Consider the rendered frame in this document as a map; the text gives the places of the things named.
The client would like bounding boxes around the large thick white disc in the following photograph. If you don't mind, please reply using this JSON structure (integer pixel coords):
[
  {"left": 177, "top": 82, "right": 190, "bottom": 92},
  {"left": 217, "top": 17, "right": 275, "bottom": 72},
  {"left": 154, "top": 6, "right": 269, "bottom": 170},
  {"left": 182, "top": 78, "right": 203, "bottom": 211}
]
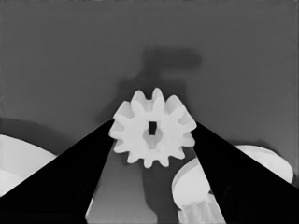
[{"left": 0, "top": 133, "right": 59, "bottom": 198}]

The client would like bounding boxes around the small white toothed gear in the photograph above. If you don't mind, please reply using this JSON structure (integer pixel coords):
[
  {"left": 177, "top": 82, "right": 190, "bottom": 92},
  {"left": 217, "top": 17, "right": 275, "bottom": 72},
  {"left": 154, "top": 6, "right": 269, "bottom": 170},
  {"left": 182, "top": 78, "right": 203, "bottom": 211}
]
[
  {"left": 107, "top": 87, "right": 198, "bottom": 169},
  {"left": 177, "top": 194, "right": 227, "bottom": 224}
]

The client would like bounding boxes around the white round pinned carrier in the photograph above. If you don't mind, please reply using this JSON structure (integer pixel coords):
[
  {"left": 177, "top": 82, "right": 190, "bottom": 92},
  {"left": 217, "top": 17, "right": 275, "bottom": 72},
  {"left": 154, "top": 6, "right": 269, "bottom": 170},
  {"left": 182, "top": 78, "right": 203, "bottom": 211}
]
[{"left": 171, "top": 144, "right": 294, "bottom": 210}]

